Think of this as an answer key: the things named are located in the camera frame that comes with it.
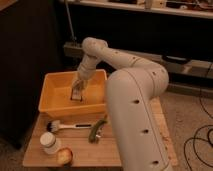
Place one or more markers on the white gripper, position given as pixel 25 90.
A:
pixel 87 67

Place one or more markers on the wooden board eraser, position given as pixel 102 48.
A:
pixel 77 89

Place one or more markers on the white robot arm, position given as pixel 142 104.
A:
pixel 129 90

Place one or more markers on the yellow plastic tray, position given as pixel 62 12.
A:
pixel 55 99

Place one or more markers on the metal pole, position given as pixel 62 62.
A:
pixel 73 37

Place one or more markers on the green peeler tool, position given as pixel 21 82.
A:
pixel 95 132

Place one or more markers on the white dish brush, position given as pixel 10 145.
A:
pixel 56 125

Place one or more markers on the wooden table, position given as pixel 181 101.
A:
pixel 103 154

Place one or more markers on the white lidded jar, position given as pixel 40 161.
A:
pixel 50 143

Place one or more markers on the bread roll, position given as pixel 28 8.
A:
pixel 64 156

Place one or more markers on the grey long case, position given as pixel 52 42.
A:
pixel 195 68

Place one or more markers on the wall shelf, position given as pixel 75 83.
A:
pixel 141 8

